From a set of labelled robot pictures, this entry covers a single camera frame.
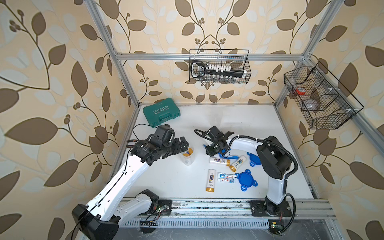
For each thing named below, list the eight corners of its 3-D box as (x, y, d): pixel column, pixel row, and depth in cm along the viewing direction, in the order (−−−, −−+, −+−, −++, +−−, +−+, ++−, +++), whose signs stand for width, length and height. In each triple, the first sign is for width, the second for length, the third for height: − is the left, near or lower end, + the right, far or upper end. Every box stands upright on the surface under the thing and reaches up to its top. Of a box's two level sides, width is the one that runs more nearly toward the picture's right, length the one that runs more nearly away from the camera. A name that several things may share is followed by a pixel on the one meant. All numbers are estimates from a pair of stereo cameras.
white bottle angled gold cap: (234, 173, 87) (234, 172, 85) (228, 168, 89) (229, 166, 87) (247, 159, 92) (248, 158, 91) (241, 155, 94) (242, 153, 93)
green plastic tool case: (150, 128, 107) (148, 124, 104) (143, 110, 118) (141, 106, 115) (182, 116, 115) (181, 112, 111) (172, 100, 126) (172, 96, 122)
